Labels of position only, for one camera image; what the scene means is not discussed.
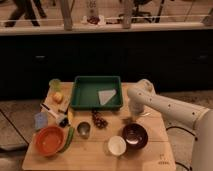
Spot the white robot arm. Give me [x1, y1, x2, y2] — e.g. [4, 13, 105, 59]
[127, 79, 213, 171]

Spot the small metal cup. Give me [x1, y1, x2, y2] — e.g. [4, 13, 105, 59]
[77, 122, 91, 139]

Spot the green translucent cup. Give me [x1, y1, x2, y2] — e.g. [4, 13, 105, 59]
[49, 79, 61, 92]

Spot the dark brown bowl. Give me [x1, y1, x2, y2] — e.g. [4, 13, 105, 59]
[122, 123, 148, 149]

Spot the grey folded cloth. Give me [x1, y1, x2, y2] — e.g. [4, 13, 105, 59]
[98, 89, 116, 105]

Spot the bunch of dark grapes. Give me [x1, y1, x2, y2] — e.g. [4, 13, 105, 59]
[92, 111, 108, 129]

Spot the white small bowl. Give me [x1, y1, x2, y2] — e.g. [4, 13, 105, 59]
[107, 136, 126, 156]

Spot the green plastic tray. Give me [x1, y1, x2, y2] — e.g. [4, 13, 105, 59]
[70, 76, 123, 110]

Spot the yellow banana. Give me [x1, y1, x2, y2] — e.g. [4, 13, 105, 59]
[67, 108, 74, 125]

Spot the green cucumber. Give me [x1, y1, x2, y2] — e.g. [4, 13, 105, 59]
[59, 127, 75, 153]

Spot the orange plastic bowl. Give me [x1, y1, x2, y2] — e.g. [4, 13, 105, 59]
[35, 126, 64, 157]

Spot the blue sponge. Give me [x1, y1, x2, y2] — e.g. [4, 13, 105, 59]
[34, 112, 48, 131]

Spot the black cable right floor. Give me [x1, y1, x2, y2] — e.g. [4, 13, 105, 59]
[165, 125, 196, 138]

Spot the black cable floor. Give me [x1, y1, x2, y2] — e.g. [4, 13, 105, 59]
[165, 125, 196, 138]
[0, 107, 31, 146]

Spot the white handled brush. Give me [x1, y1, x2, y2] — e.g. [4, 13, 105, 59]
[41, 103, 68, 125]

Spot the black cable left floor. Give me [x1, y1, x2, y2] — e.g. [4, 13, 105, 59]
[0, 107, 31, 146]

